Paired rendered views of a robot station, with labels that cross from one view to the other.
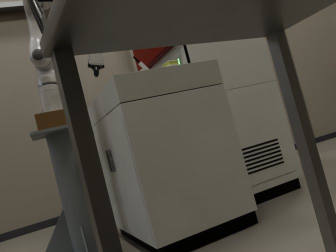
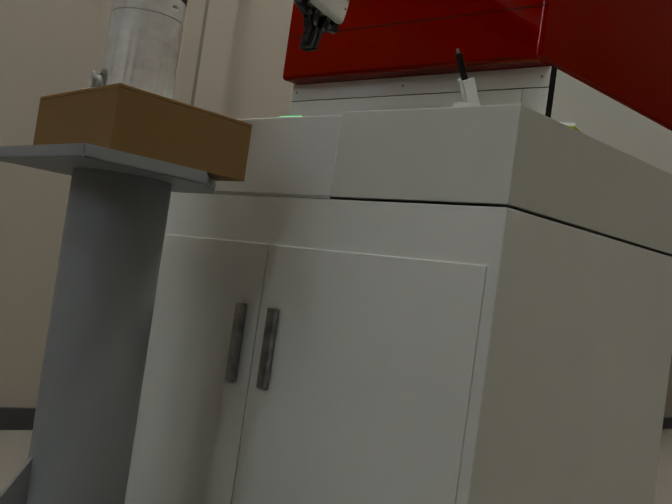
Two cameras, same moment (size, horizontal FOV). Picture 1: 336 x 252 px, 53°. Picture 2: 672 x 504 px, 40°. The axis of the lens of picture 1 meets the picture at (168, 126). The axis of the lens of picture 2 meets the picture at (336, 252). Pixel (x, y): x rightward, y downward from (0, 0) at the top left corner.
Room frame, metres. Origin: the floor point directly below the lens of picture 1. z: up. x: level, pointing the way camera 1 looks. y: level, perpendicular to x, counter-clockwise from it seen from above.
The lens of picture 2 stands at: (0.54, 0.93, 0.66)
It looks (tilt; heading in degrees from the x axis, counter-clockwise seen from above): 3 degrees up; 337
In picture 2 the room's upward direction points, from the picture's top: 8 degrees clockwise
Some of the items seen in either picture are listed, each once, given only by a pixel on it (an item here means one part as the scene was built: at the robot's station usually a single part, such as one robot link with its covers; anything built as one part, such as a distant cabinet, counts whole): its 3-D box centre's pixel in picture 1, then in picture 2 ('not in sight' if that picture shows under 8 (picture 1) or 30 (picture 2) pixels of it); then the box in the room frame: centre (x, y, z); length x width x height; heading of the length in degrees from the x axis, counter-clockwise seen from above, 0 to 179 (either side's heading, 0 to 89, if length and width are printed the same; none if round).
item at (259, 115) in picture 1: (223, 148); not in sight; (2.73, -0.39, 0.41); 0.82 x 0.70 x 0.82; 24
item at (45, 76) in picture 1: (45, 70); not in sight; (2.11, 0.67, 1.22); 0.19 x 0.12 x 0.24; 10
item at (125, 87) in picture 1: (160, 87); (523, 189); (1.93, -0.01, 0.89); 0.62 x 0.35 x 0.14; 114
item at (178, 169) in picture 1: (161, 169); (357, 424); (2.21, 0.12, 0.41); 0.96 x 0.64 x 0.82; 24
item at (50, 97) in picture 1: (51, 101); (141, 54); (2.07, 0.67, 1.01); 0.19 x 0.19 x 0.18
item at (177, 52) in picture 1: (167, 83); (398, 155); (2.59, -0.08, 1.02); 0.81 x 0.03 x 0.40; 24
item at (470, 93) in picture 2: (145, 71); (466, 114); (2.06, 0.05, 1.03); 0.06 x 0.04 x 0.13; 114
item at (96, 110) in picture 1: (101, 110); (248, 160); (2.24, 0.41, 0.89); 0.55 x 0.09 x 0.14; 24
